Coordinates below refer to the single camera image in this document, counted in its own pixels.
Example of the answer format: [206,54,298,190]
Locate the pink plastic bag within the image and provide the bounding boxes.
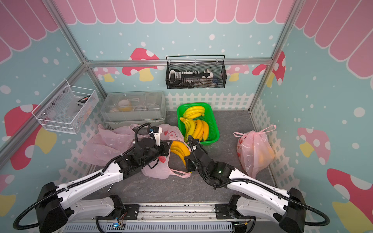
[234,125,276,179]
[142,124,191,179]

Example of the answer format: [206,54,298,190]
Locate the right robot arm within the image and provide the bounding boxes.
[185,136,330,233]

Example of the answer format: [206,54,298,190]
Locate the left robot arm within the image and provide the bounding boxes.
[13,123,173,233]

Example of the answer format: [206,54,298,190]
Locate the green plastic basket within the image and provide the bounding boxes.
[177,103,220,146]

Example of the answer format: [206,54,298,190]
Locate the pink plastic bags pile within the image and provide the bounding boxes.
[78,124,138,167]

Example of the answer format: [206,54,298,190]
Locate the bananas in green basket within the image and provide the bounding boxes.
[179,105,209,142]

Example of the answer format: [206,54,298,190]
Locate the clear plastic storage box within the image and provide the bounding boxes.
[101,91,166,129]

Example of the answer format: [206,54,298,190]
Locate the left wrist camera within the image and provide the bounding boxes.
[149,126,163,146]

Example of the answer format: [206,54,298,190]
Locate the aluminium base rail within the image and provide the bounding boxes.
[62,203,256,233]

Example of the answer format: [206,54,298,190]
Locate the black wire mesh basket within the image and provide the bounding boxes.
[165,55,227,89]

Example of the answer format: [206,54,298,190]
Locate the white wire mesh basket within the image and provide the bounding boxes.
[32,80,99,135]

